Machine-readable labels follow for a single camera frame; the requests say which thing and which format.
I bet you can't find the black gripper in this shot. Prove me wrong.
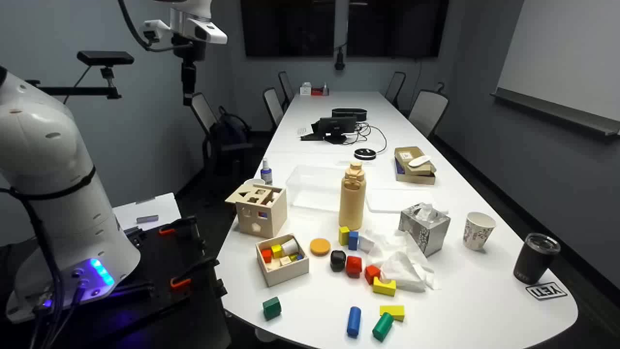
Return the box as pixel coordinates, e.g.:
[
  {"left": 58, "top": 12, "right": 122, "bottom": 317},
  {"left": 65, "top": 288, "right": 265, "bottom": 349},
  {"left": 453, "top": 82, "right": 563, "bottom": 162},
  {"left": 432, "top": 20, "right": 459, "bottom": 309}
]
[{"left": 170, "top": 36, "right": 201, "bottom": 109}]

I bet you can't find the chair with backpack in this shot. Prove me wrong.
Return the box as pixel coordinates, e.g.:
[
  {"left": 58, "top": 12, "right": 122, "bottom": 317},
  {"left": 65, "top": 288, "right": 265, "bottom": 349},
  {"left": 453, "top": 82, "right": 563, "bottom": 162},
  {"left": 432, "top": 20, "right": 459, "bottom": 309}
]
[{"left": 187, "top": 92, "right": 257, "bottom": 175}]

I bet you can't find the black backpack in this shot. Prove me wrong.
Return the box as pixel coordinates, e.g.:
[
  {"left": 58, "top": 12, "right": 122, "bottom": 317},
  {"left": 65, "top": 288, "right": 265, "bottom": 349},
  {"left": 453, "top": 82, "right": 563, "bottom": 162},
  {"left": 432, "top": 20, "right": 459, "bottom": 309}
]
[{"left": 207, "top": 111, "right": 255, "bottom": 160}]

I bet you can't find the small blue spray bottle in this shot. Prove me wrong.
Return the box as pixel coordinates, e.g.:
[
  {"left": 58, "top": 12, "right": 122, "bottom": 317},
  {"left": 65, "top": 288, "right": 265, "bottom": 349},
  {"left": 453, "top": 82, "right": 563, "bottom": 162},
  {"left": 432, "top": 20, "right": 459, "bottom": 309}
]
[{"left": 257, "top": 158, "right": 275, "bottom": 187}]

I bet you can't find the white paper sheet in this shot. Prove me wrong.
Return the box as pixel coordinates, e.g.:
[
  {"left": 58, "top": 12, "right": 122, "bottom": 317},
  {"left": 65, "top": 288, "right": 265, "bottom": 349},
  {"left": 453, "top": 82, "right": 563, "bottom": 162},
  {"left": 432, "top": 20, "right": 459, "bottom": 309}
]
[{"left": 110, "top": 191, "right": 184, "bottom": 235}]

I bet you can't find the wooden shape sorter box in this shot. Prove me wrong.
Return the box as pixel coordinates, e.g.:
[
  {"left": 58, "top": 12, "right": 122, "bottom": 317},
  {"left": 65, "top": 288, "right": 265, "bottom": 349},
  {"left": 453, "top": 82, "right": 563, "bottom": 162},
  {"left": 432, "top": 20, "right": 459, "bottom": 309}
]
[{"left": 222, "top": 179, "right": 290, "bottom": 241}]

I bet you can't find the clear plastic tray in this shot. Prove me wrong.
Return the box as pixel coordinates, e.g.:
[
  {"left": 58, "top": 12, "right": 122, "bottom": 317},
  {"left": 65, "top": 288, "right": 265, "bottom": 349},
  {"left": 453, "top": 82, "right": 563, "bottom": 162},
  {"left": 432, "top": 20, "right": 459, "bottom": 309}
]
[{"left": 284, "top": 164, "right": 354, "bottom": 214}]

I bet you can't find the black rectangular case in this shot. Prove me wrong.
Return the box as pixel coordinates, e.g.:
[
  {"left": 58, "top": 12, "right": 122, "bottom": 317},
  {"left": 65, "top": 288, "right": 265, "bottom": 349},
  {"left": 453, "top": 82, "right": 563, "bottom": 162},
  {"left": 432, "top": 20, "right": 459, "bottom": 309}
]
[{"left": 329, "top": 107, "right": 370, "bottom": 125}]

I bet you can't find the black round puck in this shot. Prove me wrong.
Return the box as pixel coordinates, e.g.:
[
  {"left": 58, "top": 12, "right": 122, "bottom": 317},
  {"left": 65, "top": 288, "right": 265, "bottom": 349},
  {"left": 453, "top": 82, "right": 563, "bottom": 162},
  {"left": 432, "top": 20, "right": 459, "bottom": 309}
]
[{"left": 352, "top": 146, "right": 377, "bottom": 164}]

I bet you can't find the tan wooden bottle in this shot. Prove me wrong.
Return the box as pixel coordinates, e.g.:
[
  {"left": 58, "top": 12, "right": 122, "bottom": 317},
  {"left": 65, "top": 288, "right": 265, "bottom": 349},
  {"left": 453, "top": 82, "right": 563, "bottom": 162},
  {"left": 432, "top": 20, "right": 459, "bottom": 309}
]
[{"left": 337, "top": 160, "right": 368, "bottom": 233}]

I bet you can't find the orange wooden disc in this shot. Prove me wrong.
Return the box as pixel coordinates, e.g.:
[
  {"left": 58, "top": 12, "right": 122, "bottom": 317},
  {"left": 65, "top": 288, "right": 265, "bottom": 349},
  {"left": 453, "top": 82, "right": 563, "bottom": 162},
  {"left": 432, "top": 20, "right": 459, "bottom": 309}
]
[{"left": 308, "top": 237, "right": 333, "bottom": 259}]

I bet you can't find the small open wooden tray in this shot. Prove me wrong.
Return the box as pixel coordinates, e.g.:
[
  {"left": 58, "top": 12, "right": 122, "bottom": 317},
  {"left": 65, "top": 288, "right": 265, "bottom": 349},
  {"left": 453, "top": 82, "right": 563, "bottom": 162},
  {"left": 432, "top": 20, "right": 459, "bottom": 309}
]
[{"left": 253, "top": 233, "right": 311, "bottom": 290}]

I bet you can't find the black robot cart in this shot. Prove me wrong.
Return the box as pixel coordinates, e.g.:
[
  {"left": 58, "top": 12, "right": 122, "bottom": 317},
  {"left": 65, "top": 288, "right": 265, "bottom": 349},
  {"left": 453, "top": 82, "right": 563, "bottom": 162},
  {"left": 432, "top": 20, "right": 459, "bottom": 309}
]
[{"left": 0, "top": 216, "right": 232, "bottom": 349}]

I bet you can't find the black block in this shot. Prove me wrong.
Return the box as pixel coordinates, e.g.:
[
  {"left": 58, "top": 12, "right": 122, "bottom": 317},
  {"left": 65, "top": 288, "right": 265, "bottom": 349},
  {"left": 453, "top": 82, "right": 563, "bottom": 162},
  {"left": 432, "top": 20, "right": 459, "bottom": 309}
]
[{"left": 327, "top": 249, "right": 348, "bottom": 274}]

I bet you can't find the green rounded block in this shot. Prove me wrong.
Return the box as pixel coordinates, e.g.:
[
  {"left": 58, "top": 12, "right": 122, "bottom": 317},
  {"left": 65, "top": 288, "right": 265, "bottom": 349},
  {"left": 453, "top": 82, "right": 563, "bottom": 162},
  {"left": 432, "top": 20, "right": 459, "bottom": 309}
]
[{"left": 261, "top": 295, "right": 284, "bottom": 322}]

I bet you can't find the light grey conference chair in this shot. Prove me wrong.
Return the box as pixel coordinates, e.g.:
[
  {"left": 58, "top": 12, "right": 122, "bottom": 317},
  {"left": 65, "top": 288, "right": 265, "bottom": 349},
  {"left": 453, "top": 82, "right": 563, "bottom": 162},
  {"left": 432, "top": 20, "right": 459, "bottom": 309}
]
[{"left": 406, "top": 90, "right": 451, "bottom": 140}]

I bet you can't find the open cardboard box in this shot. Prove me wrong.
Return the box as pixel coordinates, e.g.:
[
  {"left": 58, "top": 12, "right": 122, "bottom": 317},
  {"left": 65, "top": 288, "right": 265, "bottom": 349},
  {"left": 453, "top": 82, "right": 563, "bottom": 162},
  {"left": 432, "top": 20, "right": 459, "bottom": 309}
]
[{"left": 393, "top": 144, "right": 439, "bottom": 187}]

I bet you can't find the red cube block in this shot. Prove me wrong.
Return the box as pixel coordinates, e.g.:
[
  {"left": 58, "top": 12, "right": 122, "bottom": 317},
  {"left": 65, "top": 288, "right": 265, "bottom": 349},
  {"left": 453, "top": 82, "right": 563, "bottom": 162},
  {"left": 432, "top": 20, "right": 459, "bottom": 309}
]
[{"left": 342, "top": 255, "right": 364, "bottom": 282}]

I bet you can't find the small orange-red block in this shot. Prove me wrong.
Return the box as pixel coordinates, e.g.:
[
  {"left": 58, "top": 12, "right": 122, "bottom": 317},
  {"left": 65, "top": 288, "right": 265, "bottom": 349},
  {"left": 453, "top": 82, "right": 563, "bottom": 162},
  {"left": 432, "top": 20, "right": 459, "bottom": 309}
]
[{"left": 362, "top": 262, "right": 381, "bottom": 288}]

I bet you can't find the white crumpled tissue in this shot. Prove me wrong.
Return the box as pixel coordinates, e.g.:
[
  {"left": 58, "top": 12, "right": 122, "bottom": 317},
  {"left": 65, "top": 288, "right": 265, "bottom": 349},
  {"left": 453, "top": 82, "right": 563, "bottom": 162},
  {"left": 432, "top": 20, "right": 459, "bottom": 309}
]
[{"left": 368, "top": 229, "right": 437, "bottom": 295}]

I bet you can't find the yellow notched block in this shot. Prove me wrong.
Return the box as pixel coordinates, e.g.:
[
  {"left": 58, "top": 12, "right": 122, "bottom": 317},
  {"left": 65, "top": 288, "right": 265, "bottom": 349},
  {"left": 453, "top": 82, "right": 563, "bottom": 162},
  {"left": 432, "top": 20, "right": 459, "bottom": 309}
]
[{"left": 370, "top": 276, "right": 399, "bottom": 299}]

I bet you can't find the blue cylinder block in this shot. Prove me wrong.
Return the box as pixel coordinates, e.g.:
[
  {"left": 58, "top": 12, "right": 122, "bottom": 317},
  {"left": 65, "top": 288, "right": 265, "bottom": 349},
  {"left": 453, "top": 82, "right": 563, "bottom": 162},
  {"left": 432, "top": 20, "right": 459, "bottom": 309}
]
[{"left": 344, "top": 305, "right": 364, "bottom": 340}]

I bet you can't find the yellow rectangular block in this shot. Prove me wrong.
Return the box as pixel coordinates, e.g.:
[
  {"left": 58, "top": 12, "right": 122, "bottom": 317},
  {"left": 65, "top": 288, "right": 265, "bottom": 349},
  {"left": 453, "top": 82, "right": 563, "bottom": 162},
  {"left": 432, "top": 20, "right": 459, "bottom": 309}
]
[{"left": 377, "top": 303, "right": 406, "bottom": 324}]

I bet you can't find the green cylinder block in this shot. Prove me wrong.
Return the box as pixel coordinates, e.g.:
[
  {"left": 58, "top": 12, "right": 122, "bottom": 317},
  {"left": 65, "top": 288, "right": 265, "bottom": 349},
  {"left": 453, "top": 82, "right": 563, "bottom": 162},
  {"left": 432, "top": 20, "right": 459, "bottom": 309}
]
[{"left": 370, "top": 311, "right": 395, "bottom": 344}]

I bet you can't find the white printed paper cup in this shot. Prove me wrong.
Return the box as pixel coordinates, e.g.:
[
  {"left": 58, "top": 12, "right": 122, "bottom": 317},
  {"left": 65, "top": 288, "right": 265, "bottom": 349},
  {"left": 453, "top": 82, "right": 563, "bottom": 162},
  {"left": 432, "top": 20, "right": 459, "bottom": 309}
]
[{"left": 461, "top": 210, "right": 497, "bottom": 255}]

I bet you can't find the black metal tumbler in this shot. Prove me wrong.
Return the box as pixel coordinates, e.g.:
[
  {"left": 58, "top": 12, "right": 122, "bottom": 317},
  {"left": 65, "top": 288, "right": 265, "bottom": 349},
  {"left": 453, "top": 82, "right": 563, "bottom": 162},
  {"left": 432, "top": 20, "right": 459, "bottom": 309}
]
[{"left": 511, "top": 231, "right": 563, "bottom": 286}]

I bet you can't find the white label sticker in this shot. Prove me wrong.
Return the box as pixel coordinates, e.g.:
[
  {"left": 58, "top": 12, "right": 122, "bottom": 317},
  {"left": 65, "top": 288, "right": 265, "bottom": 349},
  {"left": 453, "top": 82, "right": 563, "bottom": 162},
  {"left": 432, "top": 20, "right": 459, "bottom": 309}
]
[{"left": 523, "top": 282, "right": 569, "bottom": 303}]

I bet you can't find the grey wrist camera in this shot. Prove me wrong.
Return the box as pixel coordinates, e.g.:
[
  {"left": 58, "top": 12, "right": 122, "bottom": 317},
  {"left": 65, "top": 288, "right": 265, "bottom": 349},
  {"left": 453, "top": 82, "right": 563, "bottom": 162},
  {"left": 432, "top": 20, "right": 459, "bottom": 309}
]
[{"left": 141, "top": 18, "right": 230, "bottom": 47}]

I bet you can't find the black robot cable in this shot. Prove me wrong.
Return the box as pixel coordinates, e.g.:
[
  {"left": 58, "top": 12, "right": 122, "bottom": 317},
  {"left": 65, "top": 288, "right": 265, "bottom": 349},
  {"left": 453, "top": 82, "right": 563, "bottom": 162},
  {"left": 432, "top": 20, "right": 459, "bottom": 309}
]
[{"left": 116, "top": 0, "right": 178, "bottom": 55}]

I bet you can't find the black camera on boom stand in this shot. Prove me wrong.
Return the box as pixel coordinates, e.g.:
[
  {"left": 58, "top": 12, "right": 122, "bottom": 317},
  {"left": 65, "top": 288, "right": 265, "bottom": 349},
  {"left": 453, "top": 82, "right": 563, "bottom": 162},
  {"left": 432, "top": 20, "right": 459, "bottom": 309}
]
[{"left": 23, "top": 49, "right": 137, "bottom": 103}]

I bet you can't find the dark wall screen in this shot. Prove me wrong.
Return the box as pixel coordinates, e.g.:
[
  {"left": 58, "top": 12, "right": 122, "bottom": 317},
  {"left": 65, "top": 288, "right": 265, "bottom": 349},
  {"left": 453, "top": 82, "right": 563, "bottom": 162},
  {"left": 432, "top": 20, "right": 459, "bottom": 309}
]
[
  {"left": 344, "top": 0, "right": 451, "bottom": 61},
  {"left": 238, "top": 0, "right": 337, "bottom": 61}
]

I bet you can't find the black clamp orange handle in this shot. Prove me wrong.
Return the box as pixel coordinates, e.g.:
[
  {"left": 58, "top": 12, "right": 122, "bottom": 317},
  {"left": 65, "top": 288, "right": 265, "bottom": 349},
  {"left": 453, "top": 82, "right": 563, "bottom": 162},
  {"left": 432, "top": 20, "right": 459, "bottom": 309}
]
[
  {"left": 154, "top": 220, "right": 199, "bottom": 239},
  {"left": 166, "top": 259, "right": 218, "bottom": 293}
]

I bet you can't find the white wall whiteboard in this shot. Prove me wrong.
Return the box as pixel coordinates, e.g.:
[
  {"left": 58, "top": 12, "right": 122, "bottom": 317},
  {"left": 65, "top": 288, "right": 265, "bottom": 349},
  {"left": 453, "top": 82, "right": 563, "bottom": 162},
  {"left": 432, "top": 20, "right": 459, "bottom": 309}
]
[{"left": 490, "top": 0, "right": 620, "bottom": 140}]

